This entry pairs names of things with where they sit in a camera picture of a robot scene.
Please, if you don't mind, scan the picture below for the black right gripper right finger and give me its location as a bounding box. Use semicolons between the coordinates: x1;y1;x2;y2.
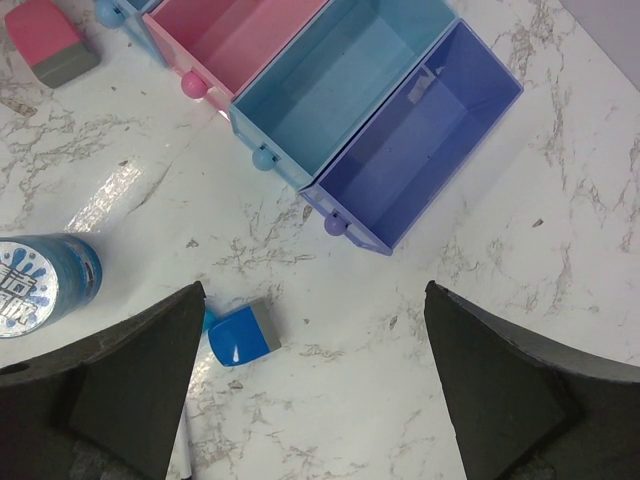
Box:
424;281;639;479

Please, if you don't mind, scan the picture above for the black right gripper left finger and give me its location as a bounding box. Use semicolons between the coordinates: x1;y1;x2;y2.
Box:
1;282;205;479

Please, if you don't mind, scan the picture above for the white pen black cap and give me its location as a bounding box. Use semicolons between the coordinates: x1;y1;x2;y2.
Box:
172;410;192;480

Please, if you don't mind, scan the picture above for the blue and grey eraser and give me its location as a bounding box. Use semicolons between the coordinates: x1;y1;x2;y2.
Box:
203;299;282;367

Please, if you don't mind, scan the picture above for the blue round cleaning gel jar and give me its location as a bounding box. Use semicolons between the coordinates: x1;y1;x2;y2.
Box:
1;233;103;338

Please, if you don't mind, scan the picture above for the purple plastic drawer box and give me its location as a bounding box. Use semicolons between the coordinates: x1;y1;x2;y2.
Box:
301;19;523;256

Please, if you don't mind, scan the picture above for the pink plastic drawer box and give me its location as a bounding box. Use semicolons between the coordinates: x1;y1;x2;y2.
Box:
143;0;325;114

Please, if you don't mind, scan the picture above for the pink and grey eraser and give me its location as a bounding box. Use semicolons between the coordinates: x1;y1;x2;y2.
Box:
4;0;100;89

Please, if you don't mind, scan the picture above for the light blue end drawer box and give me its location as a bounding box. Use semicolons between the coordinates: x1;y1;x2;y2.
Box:
94;0;167;67

